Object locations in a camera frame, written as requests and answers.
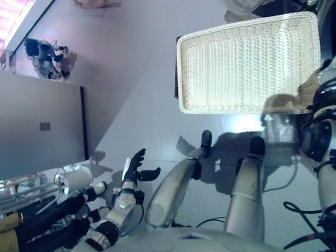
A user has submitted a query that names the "round glass washing machine door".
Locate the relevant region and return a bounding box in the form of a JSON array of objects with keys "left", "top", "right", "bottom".
[{"left": 219, "top": 0, "right": 264, "bottom": 17}]

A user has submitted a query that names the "black looped cable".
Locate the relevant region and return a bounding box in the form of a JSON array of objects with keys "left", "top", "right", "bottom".
[{"left": 282, "top": 201, "right": 324, "bottom": 219}]

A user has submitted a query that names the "silver robot leg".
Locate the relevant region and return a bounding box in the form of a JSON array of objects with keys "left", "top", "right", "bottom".
[
  {"left": 145, "top": 130, "right": 213, "bottom": 228},
  {"left": 224, "top": 136, "right": 266, "bottom": 242}
]

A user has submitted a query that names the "metal bar rack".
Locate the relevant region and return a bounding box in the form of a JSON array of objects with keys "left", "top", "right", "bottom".
[{"left": 0, "top": 172, "right": 67, "bottom": 219}]

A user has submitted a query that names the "black wall edge strip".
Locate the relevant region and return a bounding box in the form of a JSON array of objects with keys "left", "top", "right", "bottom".
[{"left": 79, "top": 86, "right": 90, "bottom": 161}]

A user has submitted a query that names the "black floor cable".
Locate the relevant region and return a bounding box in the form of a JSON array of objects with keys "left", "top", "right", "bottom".
[{"left": 195, "top": 216, "right": 227, "bottom": 228}]

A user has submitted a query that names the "yellow padded object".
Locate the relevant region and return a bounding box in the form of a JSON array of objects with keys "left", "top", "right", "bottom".
[{"left": 0, "top": 222, "right": 17, "bottom": 252}]

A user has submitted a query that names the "white cylindrical object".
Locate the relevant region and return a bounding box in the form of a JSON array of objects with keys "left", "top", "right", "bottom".
[{"left": 64, "top": 167, "right": 93, "bottom": 195}]

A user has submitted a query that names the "white wicker laundry basket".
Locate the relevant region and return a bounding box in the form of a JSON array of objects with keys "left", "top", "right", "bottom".
[{"left": 176, "top": 11, "right": 322, "bottom": 115}]

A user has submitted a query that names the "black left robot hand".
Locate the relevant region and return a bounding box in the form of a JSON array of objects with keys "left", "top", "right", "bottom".
[{"left": 122, "top": 149, "right": 161, "bottom": 186}]

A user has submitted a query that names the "silver left robot leg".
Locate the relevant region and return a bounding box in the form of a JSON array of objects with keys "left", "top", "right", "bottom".
[{"left": 145, "top": 130, "right": 213, "bottom": 228}]

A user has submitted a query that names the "silver right robot leg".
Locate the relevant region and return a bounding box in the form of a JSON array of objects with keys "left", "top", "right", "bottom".
[{"left": 224, "top": 136, "right": 266, "bottom": 242}]

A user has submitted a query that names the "grey robot torso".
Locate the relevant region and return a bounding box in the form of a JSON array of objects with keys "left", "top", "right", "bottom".
[{"left": 114, "top": 226, "right": 286, "bottom": 252}]

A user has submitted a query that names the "grey machine on floor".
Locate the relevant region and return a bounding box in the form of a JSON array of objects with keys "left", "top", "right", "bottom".
[{"left": 24, "top": 37, "right": 77, "bottom": 80}]

